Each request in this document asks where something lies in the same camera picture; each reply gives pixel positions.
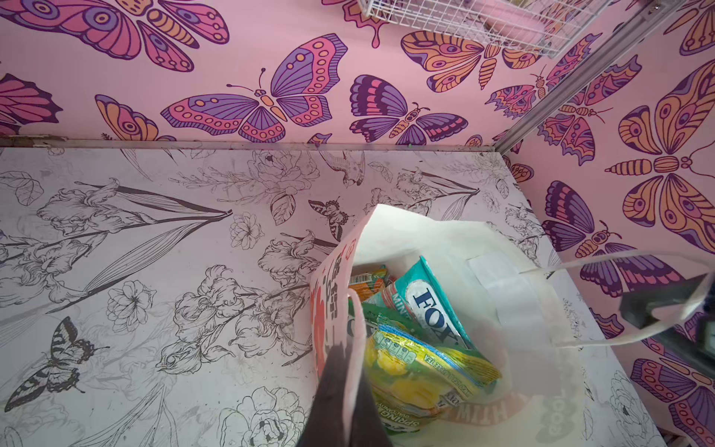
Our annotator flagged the teal Fox's fruits bag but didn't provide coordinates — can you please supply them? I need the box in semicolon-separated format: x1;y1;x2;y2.
383;256;475;349

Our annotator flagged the orange Fox's candy bag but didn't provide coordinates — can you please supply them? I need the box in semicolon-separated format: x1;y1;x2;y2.
348;266;390;302

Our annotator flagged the aluminium frame post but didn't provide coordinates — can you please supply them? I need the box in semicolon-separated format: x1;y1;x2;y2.
489;0;684;154

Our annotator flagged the white paper bag with flower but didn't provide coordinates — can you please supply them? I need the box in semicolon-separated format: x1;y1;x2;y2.
308;203;715;447

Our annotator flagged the green Fox's spring tea bag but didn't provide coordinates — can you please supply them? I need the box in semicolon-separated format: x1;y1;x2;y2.
362;303;502;433

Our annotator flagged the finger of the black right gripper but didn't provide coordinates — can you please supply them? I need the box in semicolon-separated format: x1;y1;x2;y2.
619;275;714;369

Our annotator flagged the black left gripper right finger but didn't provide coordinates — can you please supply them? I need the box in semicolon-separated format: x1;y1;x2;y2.
348;379;393;447

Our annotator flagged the white wire basket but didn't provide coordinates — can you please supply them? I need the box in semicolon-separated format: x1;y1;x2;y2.
359;0;608;56

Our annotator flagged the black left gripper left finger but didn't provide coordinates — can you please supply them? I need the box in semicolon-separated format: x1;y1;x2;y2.
296;345;346;447

